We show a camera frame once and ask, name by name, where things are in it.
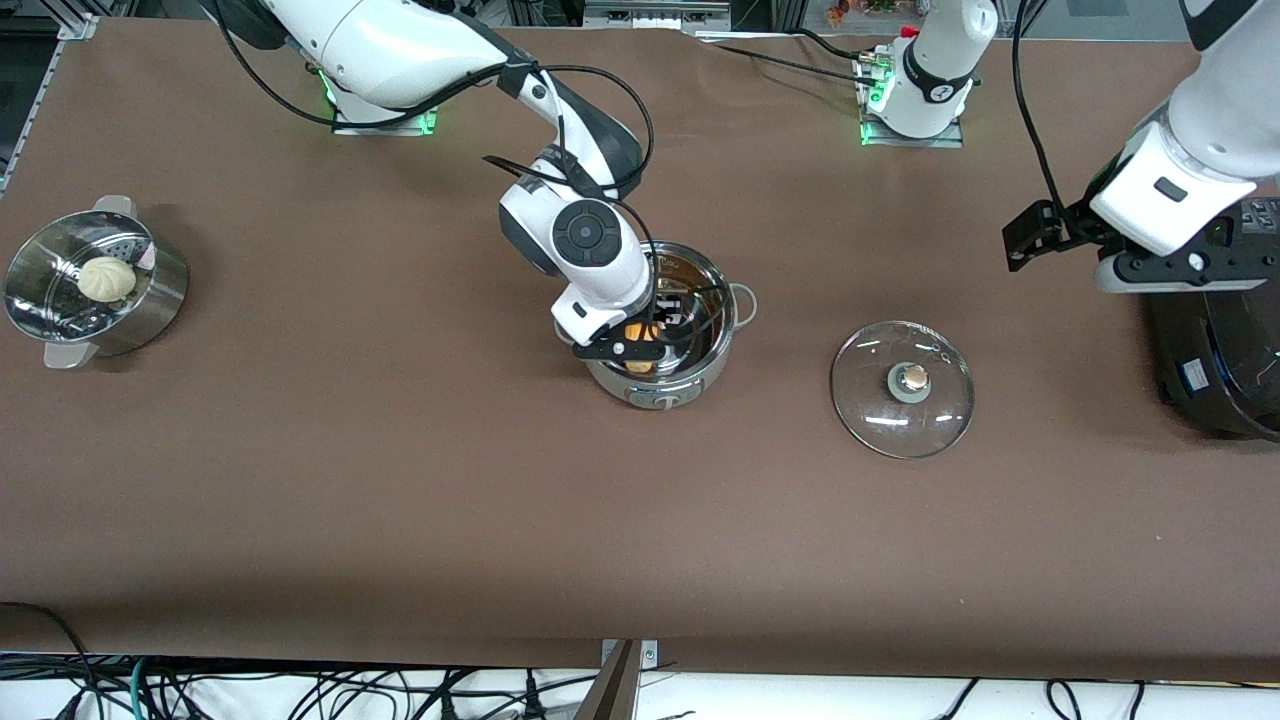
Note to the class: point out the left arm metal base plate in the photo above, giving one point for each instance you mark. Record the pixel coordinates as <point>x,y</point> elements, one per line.
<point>910,142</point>

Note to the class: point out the steel steamer pot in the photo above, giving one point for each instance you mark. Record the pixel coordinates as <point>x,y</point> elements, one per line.
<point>150,310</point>

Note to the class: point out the steel electric pot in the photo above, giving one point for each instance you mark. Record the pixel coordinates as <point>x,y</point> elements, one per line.
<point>700,375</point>

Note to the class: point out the white steamed bun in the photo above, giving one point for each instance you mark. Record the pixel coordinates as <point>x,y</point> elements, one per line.
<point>107,280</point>

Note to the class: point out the aluminium frame rail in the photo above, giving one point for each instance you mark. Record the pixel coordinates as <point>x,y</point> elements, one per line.
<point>70,30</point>

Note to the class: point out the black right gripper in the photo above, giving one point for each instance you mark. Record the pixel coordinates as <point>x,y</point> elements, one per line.
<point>672,305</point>

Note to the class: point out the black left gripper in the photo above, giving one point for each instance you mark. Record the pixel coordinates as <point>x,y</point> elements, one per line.
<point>1068,225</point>

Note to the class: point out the small metal bracket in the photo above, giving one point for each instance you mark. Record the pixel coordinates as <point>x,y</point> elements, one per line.
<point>650,655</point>

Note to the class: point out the black round appliance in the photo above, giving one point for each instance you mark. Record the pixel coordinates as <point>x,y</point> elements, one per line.
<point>1230,370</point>

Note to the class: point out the glass pot lid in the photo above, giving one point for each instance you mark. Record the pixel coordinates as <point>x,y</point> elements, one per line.
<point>870,400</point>

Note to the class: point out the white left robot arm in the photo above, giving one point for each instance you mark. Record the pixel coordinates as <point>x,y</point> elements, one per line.
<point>1220,110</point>

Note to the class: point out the yellow corn cob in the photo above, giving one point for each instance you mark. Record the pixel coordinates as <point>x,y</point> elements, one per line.
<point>642,366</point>

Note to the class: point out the grey metal box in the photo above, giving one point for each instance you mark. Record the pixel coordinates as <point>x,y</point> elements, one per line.
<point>650,15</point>

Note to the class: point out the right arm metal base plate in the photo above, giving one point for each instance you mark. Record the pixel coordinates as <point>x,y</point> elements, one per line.
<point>432,122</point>

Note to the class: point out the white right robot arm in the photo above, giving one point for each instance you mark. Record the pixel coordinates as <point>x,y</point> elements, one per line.
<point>400,50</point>

